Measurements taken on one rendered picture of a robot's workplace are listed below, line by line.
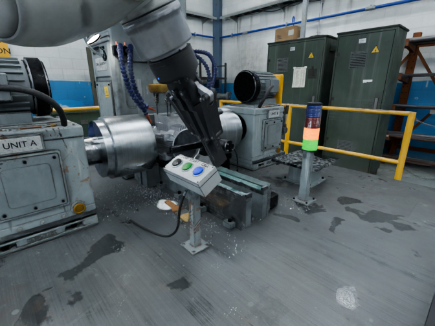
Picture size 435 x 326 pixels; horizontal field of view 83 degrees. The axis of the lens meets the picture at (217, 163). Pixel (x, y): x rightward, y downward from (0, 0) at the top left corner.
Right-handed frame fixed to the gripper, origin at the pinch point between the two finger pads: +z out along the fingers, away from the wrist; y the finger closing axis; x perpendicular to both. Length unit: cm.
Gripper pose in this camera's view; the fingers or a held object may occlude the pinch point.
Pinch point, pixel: (214, 150)
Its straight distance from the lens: 50.9
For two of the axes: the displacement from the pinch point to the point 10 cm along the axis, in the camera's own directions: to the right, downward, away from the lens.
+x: -6.5, 6.3, -4.2
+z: 3.5, 7.4, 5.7
